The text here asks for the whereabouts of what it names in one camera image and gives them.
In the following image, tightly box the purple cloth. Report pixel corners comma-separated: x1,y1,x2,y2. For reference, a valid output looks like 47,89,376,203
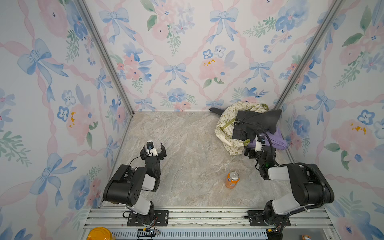
247,128,288,150

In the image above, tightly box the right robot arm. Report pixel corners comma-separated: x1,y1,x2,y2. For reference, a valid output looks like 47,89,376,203
244,146,335,233

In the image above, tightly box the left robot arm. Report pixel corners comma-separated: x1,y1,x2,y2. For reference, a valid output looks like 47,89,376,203
103,141,167,227

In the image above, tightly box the dark grey cloth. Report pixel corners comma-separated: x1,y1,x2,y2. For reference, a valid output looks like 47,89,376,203
210,108,282,141

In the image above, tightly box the cream floral cloth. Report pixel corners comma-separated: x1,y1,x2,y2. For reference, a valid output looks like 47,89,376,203
215,101,269,156

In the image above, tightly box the orange soda can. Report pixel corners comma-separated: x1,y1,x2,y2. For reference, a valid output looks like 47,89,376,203
225,171,240,189

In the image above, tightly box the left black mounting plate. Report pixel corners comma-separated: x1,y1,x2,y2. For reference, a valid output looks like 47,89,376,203
123,210,169,228

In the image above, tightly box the black mounting plate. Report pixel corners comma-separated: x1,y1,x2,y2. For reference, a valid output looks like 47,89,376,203
244,210,285,228
123,210,169,228

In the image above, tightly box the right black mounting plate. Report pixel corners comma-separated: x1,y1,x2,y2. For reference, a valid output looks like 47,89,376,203
244,210,285,228

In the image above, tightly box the yellow round object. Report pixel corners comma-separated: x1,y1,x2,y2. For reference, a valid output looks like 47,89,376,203
87,227,116,240

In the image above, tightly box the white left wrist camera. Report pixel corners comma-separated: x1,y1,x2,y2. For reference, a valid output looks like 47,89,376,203
146,141,158,156

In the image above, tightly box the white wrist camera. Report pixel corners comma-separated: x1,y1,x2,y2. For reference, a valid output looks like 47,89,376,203
146,141,158,156
255,135,266,152

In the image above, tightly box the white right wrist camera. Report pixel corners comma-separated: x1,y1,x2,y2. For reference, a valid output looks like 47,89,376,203
255,135,266,152

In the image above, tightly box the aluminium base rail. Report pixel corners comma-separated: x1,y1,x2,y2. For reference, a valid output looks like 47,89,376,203
79,207,340,240

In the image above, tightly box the left aluminium corner post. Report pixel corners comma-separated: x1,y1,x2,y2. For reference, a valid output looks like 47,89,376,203
74,0,134,117

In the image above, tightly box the aluminium corner post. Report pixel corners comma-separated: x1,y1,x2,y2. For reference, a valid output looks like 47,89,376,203
74,0,134,117
273,0,344,110

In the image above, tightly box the right aluminium corner post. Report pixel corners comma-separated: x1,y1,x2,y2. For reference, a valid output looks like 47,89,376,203
273,0,344,110

